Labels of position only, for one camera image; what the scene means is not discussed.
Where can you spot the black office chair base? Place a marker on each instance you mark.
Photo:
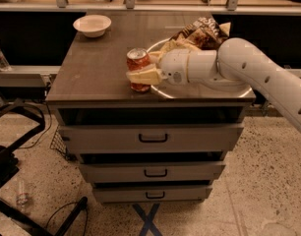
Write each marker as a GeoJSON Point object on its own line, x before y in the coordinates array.
{"type": "Point", "coordinates": [9, 168]}

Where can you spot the bottom grey drawer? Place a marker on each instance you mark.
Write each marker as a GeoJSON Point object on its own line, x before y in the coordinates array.
{"type": "Point", "coordinates": [152, 194]}

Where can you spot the top grey drawer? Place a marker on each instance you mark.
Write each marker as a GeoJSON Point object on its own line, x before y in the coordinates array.
{"type": "Point", "coordinates": [150, 138]}

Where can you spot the wire mesh basket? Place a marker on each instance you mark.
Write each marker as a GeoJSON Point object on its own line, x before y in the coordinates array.
{"type": "Point", "coordinates": [58, 145]}

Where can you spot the white paper bowl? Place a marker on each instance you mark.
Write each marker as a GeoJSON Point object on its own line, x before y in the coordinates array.
{"type": "Point", "coordinates": [92, 25]}

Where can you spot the grey drawer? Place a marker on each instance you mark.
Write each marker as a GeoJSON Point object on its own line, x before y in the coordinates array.
{"type": "Point", "coordinates": [150, 138]}
{"type": "Point", "coordinates": [152, 194]}
{"type": "Point", "coordinates": [151, 172]}

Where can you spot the brown chip bag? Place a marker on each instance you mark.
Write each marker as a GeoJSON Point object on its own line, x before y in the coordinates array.
{"type": "Point", "coordinates": [203, 34]}

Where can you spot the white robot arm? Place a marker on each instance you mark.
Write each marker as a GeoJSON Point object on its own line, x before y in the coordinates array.
{"type": "Point", "coordinates": [236, 63]}

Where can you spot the middle grey drawer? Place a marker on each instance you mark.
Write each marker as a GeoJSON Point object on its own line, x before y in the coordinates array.
{"type": "Point", "coordinates": [151, 172]}

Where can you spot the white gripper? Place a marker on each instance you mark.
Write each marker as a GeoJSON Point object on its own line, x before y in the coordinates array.
{"type": "Point", "coordinates": [173, 66]}

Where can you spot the orange coke can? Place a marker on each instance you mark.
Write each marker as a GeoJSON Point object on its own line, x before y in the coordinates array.
{"type": "Point", "coordinates": [138, 58]}

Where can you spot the grey drawer cabinet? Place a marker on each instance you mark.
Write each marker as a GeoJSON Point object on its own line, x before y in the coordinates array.
{"type": "Point", "coordinates": [149, 119]}

